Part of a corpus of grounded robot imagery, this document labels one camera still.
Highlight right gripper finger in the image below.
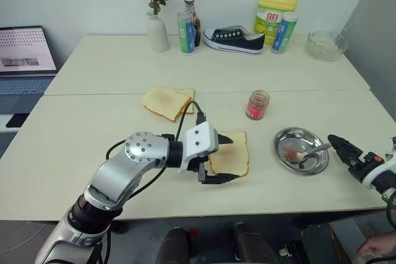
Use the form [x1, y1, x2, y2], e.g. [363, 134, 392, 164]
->
[327, 134, 362, 159]
[335, 147, 358, 168]

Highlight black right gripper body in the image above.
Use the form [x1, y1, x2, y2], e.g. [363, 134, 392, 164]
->
[347, 151, 387, 182]

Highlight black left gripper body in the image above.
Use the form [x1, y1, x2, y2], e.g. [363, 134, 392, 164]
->
[186, 151, 220, 185]

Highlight metal spoon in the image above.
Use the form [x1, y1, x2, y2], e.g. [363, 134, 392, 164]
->
[285, 142, 334, 163]

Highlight single toast bread slice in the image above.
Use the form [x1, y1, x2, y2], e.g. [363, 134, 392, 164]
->
[208, 130, 251, 179]

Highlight red jam jar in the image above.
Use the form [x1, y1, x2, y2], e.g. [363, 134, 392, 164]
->
[246, 89, 270, 121]

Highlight thin stacked bread slice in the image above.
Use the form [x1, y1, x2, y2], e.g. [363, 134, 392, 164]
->
[176, 88, 196, 115]

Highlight thick stacked bread slice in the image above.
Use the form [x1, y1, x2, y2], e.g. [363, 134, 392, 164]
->
[142, 86, 192, 122]

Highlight bystander bare hand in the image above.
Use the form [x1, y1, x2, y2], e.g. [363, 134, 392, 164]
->
[358, 234, 396, 259]

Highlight round metal plate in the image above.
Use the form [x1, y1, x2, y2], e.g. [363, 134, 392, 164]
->
[273, 127, 330, 176]

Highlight dark brown rounded shape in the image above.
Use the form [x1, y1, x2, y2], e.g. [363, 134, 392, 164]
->
[231, 221, 281, 264]
[155, 226, 195, 264]

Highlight clear glass ashtray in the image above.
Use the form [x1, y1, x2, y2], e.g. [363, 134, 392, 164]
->
[305, 30, 350, 62]

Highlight black white canvas shoe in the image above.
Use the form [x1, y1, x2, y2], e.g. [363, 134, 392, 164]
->
[201, 25, 266, 56]

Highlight green blue labelled tube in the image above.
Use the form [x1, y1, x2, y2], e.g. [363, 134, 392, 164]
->
[176, 11, 197, 57]

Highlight grey partition panel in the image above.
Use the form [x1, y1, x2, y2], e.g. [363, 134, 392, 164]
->
[335, 0, 396, 124]

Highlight dark sauce bottle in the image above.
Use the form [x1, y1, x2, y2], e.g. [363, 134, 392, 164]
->
[183, 0, 202, 48]

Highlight blue white labelled tube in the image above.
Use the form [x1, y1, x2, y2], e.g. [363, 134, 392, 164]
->
[271, 11, 299, 55]

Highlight white ceramic vase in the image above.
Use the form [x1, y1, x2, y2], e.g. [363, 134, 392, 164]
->
[145, 10, 170, 53]

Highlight yellow detergent bottle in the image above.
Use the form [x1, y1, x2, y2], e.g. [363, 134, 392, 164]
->
[253, 0, 302, 46]

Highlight flat black pad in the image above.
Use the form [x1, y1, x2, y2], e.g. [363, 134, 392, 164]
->
[5, 113, 31, 129]

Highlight open laptop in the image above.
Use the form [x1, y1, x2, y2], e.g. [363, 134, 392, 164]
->
[0, 25, 60, 114]

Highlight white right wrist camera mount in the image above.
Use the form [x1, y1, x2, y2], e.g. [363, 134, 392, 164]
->
[361, 136, 396, 191]

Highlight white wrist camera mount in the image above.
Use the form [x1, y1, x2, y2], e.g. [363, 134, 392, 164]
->
[178, 121, 220, 173]
[361, 136, 396, 191]

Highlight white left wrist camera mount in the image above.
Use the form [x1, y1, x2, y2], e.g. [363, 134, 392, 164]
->
[178, 121, 220, 173]

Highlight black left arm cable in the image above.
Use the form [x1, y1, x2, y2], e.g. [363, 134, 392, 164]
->
[105, 100, 207, 203]

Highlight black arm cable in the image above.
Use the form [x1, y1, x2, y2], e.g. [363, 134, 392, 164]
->
[384, 189, 396, 226]
[105, 100, 207, 203]

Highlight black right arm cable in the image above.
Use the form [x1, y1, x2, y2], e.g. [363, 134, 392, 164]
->
[384, 189, 396, 226]

